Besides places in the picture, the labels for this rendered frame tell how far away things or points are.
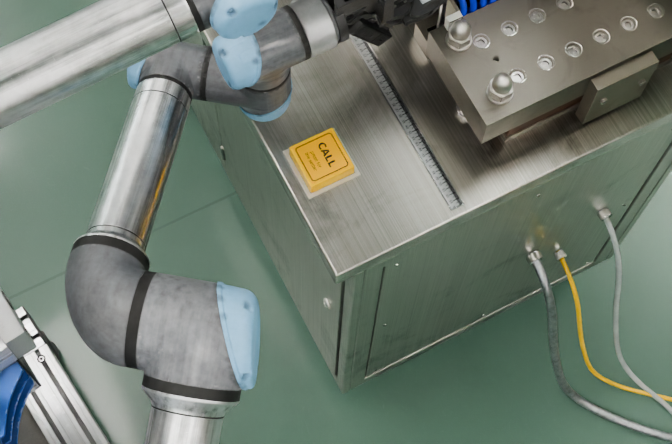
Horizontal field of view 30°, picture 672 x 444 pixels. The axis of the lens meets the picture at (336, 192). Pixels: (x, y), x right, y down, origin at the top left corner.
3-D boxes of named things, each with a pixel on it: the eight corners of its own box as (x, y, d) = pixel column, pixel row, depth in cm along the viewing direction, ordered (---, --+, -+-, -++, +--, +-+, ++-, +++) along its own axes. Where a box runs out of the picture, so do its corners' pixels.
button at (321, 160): (288, 153, 179) (288, 146, 177) (332, 133, 181) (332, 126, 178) (310, 194, 177) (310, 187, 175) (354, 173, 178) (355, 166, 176)
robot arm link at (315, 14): (311, 68, 165) (284, 19, 168) (342, 54, 166) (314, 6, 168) (311, 40, 158) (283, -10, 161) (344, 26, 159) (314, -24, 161)
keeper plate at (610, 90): (574, 113, 181) (590, 79, 171) (633, 85, 183) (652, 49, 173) (583, 127, 181) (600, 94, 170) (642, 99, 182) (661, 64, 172)
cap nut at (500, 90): (481, 87, 169) (485, 72, 165) (504, 76, 170) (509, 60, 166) (494, 109, 168) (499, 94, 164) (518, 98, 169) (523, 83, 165)
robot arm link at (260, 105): (219, 67, 178) (214, 29, 168) (297, 80, 177) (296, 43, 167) (208, 117, 175) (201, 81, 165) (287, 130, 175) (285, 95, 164)
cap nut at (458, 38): (440, 34, 172) (443, 18, 168) (463, 24, 173) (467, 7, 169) (453, 55, 171) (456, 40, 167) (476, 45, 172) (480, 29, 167)
